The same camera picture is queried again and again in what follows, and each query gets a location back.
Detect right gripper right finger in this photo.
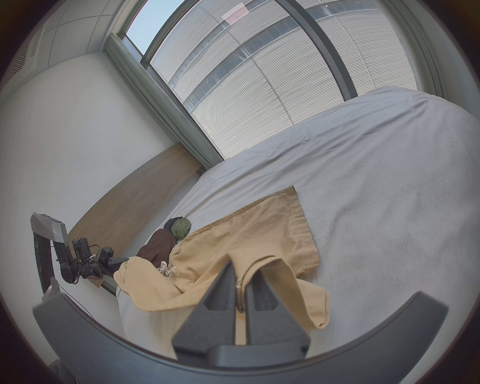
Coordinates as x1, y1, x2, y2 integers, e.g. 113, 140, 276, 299
245, 272, 312, 355

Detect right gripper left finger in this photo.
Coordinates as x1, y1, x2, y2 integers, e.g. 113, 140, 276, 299
172, 260, 238, 363

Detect tan shorts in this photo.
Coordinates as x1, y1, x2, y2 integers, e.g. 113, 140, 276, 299
113, 185, 331, 346

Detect bed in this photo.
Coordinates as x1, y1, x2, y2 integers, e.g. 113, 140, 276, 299
69, 87, 480, 361

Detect brown shorts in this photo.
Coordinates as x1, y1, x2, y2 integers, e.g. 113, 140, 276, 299
136, 229, 179, 269

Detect green garment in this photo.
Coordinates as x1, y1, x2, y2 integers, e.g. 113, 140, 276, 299
172, 217, 193, 241

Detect grey-green curtain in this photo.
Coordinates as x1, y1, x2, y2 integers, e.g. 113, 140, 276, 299
386, 0, 454, 99
102, 33, 226, 170

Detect white ceiling air conditioner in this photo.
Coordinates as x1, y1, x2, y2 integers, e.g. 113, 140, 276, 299
0, 24, 49, 89

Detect window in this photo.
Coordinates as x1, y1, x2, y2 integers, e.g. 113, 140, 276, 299
125, 0, 439, 169

